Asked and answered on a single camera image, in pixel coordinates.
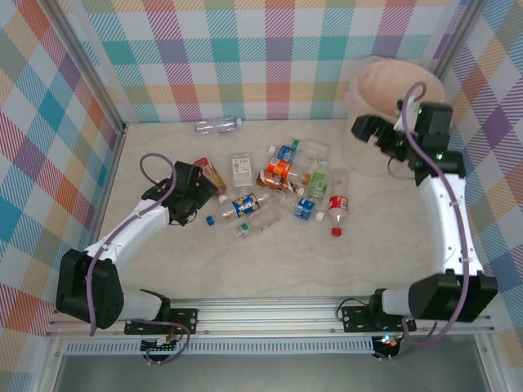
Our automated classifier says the thin black gripper wire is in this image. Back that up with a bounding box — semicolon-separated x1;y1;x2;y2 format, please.
169;212;195;228
387;157;416;179

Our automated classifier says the green label bottle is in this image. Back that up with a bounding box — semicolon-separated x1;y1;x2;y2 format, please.
306;160;331;203

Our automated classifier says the clear bottle pale blue cap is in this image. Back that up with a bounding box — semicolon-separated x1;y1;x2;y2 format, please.
194;117;244;135

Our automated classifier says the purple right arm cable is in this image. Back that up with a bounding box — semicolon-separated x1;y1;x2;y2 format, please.
375;81;471;363

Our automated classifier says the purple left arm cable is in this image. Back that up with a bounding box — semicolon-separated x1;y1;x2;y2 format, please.
83;153;192;367

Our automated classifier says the thin black left gripper wire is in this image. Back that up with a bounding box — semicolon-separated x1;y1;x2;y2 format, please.
169;212;195;228

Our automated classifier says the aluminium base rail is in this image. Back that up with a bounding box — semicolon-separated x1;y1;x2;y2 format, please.
43;296;494;339

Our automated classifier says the grey metal panel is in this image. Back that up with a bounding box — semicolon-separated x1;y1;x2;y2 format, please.
52;354;491;392

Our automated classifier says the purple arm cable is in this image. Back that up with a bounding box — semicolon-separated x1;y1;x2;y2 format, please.
375;81;471;363
83;153;192;367

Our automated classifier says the blue label bottle white cap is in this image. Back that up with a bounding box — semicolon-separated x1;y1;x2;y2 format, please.
268;143;324;171
277;194;327;223

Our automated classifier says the aluminium frame post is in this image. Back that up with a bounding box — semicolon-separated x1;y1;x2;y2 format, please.
47;0;128;136
431;0;489;81

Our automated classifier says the blue yellow label bottle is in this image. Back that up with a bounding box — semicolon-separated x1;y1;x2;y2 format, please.
205;193;274;227

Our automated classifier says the aluminium frame side rail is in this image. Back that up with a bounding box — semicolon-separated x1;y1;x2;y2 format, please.
44;124;128;327

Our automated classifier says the brown drink carton red top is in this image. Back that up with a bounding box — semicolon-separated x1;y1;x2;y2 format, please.
192;158;229;198

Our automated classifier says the copper brown bottle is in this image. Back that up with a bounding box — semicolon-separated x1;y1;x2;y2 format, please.
256;169;306;196

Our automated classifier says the orange label clear bottle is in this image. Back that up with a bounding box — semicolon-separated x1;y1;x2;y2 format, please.
266;157;312;185

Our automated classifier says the clear bottle green cap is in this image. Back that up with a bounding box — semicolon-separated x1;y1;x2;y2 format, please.
233;210;284;242
290;138;331;161

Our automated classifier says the white slotted cable duct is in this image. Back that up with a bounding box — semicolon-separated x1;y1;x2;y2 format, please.
64;336;378;357

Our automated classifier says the beige plastic bin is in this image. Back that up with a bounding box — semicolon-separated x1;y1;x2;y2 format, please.
344;56;447;177

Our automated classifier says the red label bottle red cap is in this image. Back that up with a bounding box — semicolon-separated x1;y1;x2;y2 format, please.
328;194;351;238

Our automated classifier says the clear square bottle white label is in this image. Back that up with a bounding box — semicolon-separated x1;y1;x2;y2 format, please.
228;153;254;189

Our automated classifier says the thin black right gripper wire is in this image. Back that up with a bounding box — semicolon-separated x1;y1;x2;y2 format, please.
387;157;416;179

